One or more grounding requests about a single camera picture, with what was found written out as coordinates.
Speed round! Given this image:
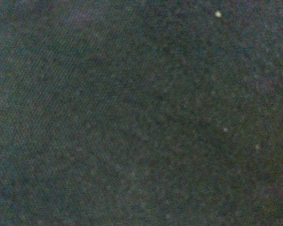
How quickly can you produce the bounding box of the black tablecloth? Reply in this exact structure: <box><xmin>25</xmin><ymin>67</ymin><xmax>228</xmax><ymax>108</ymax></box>
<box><xmin>0</xmin><ymin>0</ymin><xmax>283</xmax><ymax>226</ymax></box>

